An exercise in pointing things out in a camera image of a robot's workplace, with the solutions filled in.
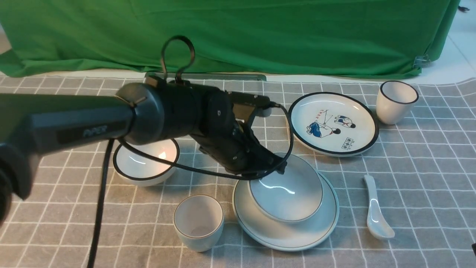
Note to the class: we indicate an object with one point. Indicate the black rimmed white cup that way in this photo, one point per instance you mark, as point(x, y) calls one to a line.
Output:
point(394, 100)

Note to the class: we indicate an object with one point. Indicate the black rimmed illustrated plate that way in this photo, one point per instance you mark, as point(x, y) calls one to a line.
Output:
point(333, 124)

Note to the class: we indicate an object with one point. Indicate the grey checked tablecloth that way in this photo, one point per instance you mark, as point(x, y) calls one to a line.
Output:
point(423, 167)

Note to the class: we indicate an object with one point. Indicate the plain white ceramic spoon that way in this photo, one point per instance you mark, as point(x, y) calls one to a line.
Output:
point(376, 222)

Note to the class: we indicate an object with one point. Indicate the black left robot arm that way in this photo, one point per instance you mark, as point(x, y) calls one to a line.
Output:
point(33, 126)

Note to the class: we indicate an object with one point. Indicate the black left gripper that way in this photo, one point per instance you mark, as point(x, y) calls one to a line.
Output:
point(240, 153)

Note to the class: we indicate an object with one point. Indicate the large pale rimmed plate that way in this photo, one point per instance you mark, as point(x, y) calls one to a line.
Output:
point(287, 236)

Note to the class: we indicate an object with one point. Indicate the green backdrop cloth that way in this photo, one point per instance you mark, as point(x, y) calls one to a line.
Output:
point(351, 38)

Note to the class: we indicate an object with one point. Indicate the black rimmed white bowl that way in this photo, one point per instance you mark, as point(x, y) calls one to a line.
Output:
point(143, 172)

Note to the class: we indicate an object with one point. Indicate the pale shallow bowl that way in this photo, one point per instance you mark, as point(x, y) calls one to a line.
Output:
point(291, 196)

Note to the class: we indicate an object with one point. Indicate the metal backdrop clip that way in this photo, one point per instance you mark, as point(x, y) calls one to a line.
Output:
point(421, 61)

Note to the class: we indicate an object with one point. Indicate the pale white cup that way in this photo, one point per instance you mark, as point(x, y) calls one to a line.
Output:
point(199, 221)

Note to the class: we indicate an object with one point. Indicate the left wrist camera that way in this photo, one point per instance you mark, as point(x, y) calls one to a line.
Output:
point(247, 106)

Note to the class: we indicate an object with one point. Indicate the grey metal bar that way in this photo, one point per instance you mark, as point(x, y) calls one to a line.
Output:
point(224, 77)

